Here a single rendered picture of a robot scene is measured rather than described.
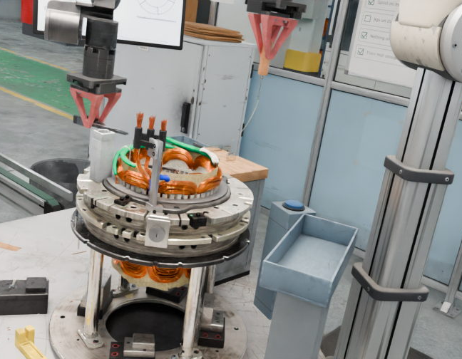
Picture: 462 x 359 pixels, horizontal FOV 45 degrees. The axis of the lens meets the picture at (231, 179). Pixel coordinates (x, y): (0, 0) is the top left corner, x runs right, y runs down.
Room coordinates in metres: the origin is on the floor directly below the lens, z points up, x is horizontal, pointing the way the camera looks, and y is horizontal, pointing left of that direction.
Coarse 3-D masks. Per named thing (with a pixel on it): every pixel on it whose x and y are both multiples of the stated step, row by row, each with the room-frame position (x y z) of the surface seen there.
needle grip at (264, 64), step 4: (272, 44) 1.00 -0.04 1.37; (264, 48) 1.00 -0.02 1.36; (264, 52) 1.00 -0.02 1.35; (264, 56) 0.99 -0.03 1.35; (260, 60) 1.00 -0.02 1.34; (264, 60) 0.99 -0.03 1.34; (268, 60) 1.00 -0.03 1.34; (260, 64) 1.00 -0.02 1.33; (264, 64) 0.99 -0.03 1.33; (268, 64) 1.00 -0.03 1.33; (260, 68) 1.00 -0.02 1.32; (264, 68) 0.99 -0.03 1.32; (268, 68) 1.00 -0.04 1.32; (260, 72) 0.99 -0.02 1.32; (264, 72) 0.99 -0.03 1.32
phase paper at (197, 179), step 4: (208, 172) 0.91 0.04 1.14; (184, 176) 0.88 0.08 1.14; (188, 176) 0.88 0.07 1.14; (192, 176) 0.88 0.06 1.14; (196, 176) 0.89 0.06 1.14; (200, 176) 0.89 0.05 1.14; (204, 176) 0.90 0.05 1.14; (208, 176) 0.91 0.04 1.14; (184, 180) 0.88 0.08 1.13; (188, 180) 0.88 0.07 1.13; (192, 180) 0.88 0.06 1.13; (196, 180) 0.89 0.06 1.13; (200, 180) 0.89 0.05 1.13; (196, 192) 0.89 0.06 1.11
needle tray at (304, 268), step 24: (312, 216) 0.99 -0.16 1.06; (288, 240) 0.89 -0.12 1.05; (312, 240) 0.96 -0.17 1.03; (336, 240) 0.97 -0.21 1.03; (264, 264) 0.76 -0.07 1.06; (288, 264) 0.84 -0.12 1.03; (312, 264) 0.86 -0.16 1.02; (336, 264) 0.87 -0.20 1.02; (288, 288) 0.75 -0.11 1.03; (312, 288) 0.73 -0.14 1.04; (288, 312) 0.82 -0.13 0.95; (312, 312) 0.81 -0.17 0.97; (288, 336) 0.82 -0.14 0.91; (312, 336) 0.80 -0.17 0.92
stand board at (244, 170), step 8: (216, 152) 1.34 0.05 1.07; (224, 152) 1.35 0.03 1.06; (224, 160) 1.28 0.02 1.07; (240, 160) 1.30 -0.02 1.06; (248, 160) 1.31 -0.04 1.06; (224, 168) 1.21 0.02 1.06; (232, 168) 1.22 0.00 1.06; (240, 168) 1.23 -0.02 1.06; (248, 168) 1.24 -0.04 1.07; (256, 168) 1.25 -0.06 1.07; (264, 168) 1.26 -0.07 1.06; (232, 176) 1.18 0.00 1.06; (240, 176) 1.20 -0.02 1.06; (248, 176) 1.22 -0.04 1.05; (256, 176) 1.24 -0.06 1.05; (264, 176) 1.26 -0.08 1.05
